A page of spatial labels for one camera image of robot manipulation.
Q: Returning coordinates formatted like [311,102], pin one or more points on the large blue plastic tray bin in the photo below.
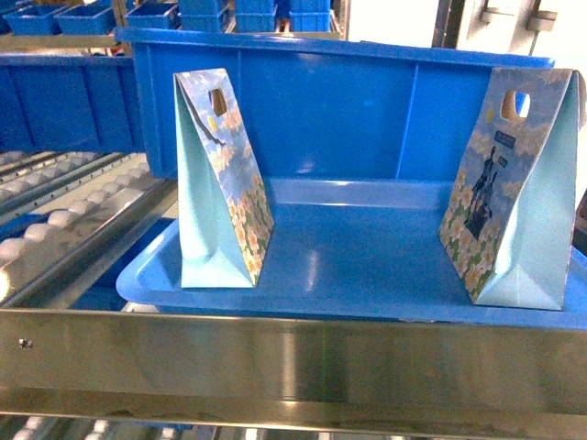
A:
[358,144]

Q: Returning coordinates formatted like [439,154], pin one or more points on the white roller conveyor track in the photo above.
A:
[56,262]

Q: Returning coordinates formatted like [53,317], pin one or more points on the stainless steel front rail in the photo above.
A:
[395,378]

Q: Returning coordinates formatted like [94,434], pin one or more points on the blue bin at left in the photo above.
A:
[69,103]

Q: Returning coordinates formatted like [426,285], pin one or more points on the flower gift bag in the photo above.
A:
[225,220]
[509,224]

